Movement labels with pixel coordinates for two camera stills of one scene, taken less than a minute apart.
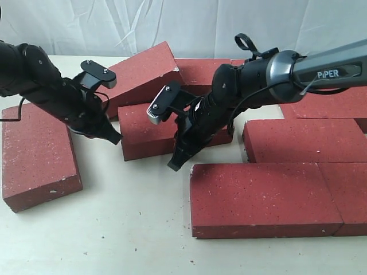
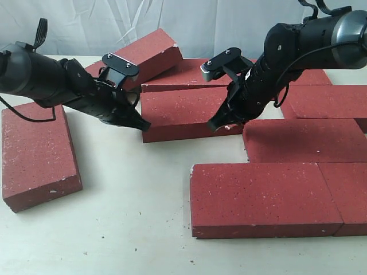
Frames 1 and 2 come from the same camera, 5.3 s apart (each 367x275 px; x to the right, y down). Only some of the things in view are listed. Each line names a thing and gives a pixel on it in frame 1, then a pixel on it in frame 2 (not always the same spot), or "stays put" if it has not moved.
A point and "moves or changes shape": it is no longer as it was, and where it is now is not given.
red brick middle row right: x=304 y=140 stays put
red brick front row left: x=273 y=200 stays put
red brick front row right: x=347 y=183 stays put
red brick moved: x=142 y=137 moves or changes shape
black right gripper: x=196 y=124 to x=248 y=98
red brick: x=39 y=160 stays put
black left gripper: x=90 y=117 to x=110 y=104
